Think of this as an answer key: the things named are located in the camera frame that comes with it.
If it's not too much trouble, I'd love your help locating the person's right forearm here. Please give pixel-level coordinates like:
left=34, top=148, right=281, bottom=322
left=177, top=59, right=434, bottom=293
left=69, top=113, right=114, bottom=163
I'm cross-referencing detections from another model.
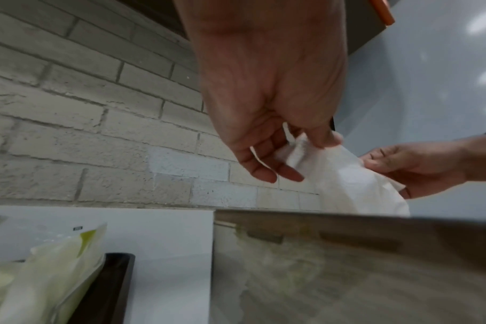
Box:
left=461, top=128, right=486, bottom=185

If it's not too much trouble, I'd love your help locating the person's left hand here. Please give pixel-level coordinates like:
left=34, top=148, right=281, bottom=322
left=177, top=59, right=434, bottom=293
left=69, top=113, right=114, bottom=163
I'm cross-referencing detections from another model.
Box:
left=173, top=0, right=350, bottom=184

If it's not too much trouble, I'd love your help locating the clear plastic bag green print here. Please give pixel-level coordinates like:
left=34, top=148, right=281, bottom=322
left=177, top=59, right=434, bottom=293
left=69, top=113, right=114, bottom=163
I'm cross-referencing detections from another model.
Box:
left=0, top=220, right=108, bottom=324

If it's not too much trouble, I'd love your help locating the person's right hand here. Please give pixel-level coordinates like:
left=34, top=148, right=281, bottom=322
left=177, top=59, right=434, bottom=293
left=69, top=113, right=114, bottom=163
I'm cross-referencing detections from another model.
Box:
left=357, top=137, right=474, bottom=200

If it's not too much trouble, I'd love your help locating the black tray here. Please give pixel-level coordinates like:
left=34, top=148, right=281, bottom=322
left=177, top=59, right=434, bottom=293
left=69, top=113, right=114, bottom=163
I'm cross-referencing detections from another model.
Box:
left=56, top=252, right=137, bottom=324

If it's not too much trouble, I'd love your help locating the orange edged board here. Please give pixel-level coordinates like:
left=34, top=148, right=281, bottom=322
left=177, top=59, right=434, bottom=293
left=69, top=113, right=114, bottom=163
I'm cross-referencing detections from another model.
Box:
left=368, top=0, right=396, bottom=27

